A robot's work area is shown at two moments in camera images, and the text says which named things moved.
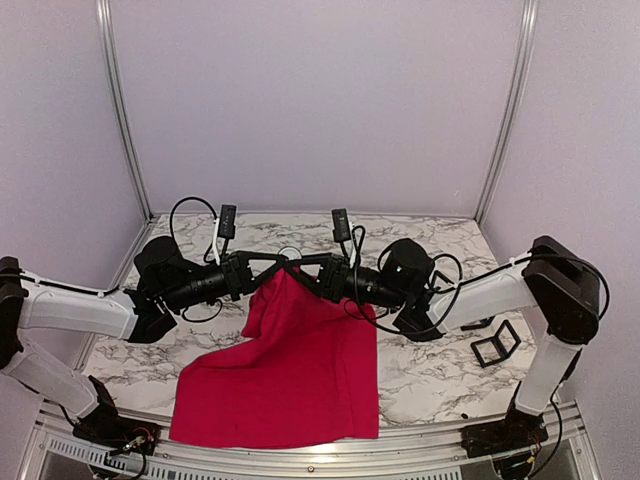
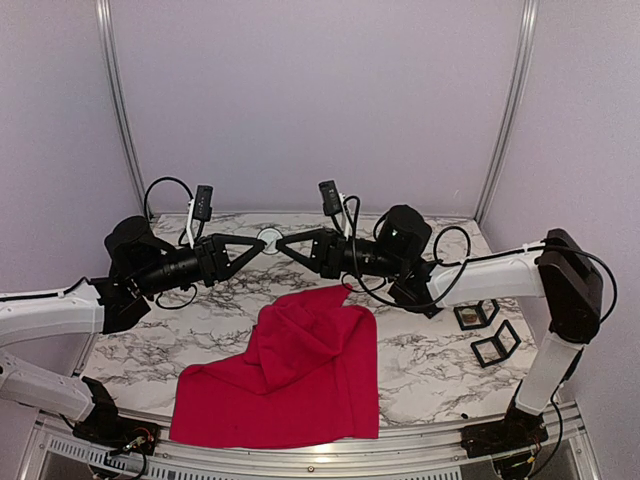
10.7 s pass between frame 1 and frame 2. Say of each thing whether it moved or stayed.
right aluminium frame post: stayed
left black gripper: moved
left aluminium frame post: stayed
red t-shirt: moved
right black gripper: moved
